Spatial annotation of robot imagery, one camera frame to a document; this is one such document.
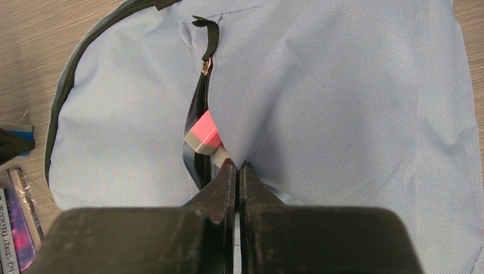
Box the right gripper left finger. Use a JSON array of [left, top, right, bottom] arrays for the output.
[[27, 159, 237, 273]]

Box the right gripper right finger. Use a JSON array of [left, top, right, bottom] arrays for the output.
[[239, 162, 422, 273]]

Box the pink eraser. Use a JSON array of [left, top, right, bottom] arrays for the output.
[[184, 110, 222, 155]]

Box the light blue backpack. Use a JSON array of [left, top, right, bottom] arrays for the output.
[[45, 1, 483, 273]]

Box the purple cover book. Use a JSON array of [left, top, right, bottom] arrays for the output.
[[1, 167, 43, 273]]

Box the blue pencil sharpener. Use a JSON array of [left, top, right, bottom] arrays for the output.
[[1, 123, 35, 163]]

